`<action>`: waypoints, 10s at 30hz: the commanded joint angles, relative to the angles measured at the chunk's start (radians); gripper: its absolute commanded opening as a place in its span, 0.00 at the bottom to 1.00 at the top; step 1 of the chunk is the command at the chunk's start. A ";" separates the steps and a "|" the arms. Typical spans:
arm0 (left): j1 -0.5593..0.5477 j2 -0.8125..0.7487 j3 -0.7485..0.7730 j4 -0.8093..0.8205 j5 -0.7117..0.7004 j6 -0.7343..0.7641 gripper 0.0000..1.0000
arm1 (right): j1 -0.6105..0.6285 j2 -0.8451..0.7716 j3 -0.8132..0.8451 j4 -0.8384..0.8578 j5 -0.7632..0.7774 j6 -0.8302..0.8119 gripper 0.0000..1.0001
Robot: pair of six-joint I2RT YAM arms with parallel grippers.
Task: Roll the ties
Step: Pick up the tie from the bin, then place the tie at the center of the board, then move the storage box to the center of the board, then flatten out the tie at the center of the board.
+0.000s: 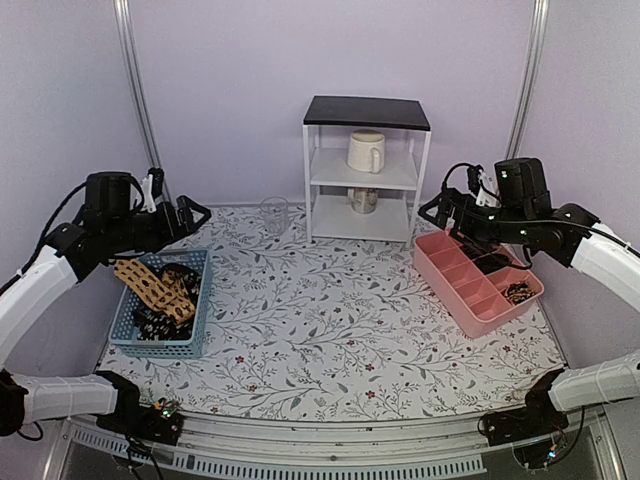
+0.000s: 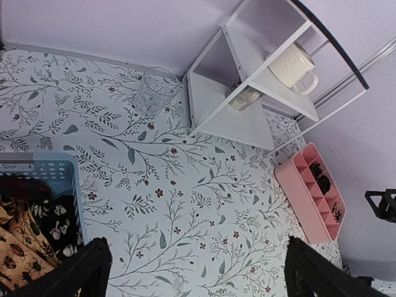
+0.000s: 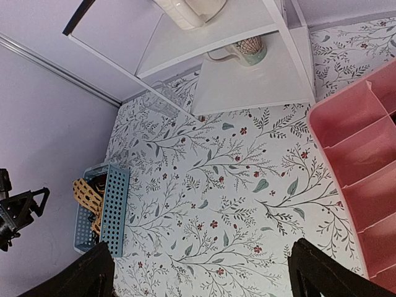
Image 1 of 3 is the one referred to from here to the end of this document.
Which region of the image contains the left aluminium frame post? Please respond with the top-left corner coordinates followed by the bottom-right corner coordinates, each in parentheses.
top-left (113, 0), bottom-right (162, 168)

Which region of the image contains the white shelf with black top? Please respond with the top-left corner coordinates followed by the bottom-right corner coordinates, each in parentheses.
top-left (302, 95), bottom-right (432, 244)

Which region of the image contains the aluminium frame post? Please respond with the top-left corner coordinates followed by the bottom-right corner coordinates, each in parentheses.
top-left (113, 0), bottom-right (162, 168)
top-left (505, 0), bottom-right (550, 159)

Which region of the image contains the clear glass cup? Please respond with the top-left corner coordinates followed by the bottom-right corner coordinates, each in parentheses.
top-left (260, 196), bottom-right (289, 235)

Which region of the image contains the rolled black tie in tray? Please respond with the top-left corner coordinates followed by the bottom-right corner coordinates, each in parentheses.
top-left (472, 253), bottom-right (513, 275)

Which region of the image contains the rolled yellow-black tie in tray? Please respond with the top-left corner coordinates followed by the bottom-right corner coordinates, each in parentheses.
top-left (501, 281), bottom-right (536, 305)

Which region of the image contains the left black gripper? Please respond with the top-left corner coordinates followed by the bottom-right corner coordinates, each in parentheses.
top-left (106, 193), bottom-right (212, 253)

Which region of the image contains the right aluminium frame post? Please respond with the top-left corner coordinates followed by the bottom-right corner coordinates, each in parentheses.
top-left (505, 0), bottom-right (550, 159)

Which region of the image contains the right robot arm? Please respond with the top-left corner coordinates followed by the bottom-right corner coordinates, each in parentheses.
top-left (417, 158), bottom-right (639, 436)

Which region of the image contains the blue plastic basket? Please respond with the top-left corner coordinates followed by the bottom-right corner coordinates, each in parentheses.
top-left (109, 249), bottom-right (212, 359)

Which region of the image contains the cream ceramic mug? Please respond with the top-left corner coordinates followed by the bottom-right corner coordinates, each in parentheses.
top-left (347, 130), bottom-right (386, 174)

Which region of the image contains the pink divided organizer tray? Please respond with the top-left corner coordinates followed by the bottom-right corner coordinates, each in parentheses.
top-left (413, 231), bottom-right (544, 338)

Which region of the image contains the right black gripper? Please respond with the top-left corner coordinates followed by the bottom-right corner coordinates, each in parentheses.
top-left (420, 187), bottom-right (534, 254)

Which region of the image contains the black white-patterned tie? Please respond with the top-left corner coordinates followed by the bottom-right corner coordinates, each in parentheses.
top-left (133, 263), bottom-right (202, 341)

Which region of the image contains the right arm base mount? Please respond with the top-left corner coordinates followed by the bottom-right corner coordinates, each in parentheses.
top-left (477, 400), bottom-right (569, 446)

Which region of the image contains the floral table mat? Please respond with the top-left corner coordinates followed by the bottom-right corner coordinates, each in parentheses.
top-left (101, 207), bottom-right (564, 422)

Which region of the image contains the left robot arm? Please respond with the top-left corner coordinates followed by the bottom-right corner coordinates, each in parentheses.
top-left (1, 168), bottom-right (211, 445)

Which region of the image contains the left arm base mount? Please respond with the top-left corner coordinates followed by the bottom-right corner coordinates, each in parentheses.
top-left (96, 397), bottom-right (184, 446)

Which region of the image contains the front aluminium rail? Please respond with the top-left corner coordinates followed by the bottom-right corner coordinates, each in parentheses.
top-left (41, 408), bottom-right (629, 479)

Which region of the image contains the yellow beetle-print tie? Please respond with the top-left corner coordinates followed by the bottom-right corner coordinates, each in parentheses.
top-left (114, 260), bottom-right (196, 325)

